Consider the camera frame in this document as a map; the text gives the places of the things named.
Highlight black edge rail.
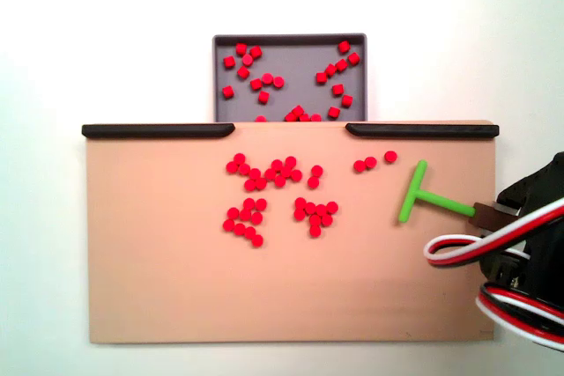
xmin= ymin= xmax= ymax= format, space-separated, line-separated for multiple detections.
xmin=345 ymin=122 xmax=501 ymax=138
xmin=81 ymin=123 xmax=236 ymax=140

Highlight beige flat board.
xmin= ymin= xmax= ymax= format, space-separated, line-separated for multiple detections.
xmin=83 ymin=119 xmax=499 ymax=345

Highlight grey rectangular container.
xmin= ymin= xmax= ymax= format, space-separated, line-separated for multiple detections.
xmin=211 ymin=33 xmax=368 ymax=123

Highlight red white black servo cable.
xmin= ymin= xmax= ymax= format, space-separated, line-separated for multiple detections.
xmin=475 ymin=282 xmax=564 ymax=353
xmin=422 ymin=197 xmax=564 ymax=269

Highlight green T pusher brown handle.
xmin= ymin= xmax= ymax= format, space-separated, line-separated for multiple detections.
xmin=397 ymin=159 xmax=521 ymax=232

